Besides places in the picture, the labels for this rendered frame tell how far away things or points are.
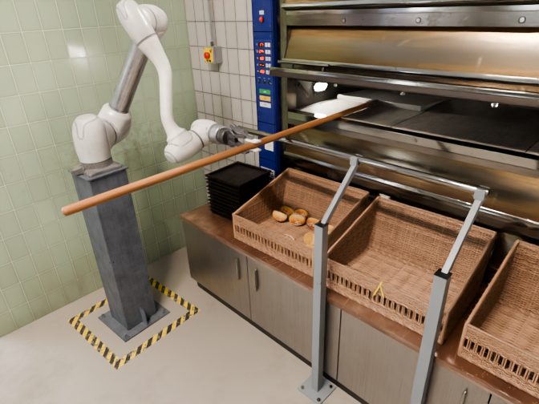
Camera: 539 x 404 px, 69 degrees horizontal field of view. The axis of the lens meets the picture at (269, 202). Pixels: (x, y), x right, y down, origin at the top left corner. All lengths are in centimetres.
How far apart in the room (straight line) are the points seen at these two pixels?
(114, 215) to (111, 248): 19
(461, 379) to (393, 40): 136
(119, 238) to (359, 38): 159
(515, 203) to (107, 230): 190
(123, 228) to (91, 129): 56
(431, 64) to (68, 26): 187
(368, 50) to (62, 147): 177
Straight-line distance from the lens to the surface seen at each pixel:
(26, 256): 275
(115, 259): 233
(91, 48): 261
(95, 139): 210
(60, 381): 252
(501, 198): 184
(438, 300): 141
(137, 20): 192
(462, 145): 183
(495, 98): 160
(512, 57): 172
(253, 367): 227
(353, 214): 201
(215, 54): 262
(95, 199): 134
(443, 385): 171
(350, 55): 199
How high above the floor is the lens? 173
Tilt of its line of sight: 27 degrees down
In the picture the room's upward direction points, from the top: 2 degrees counter-clockwise
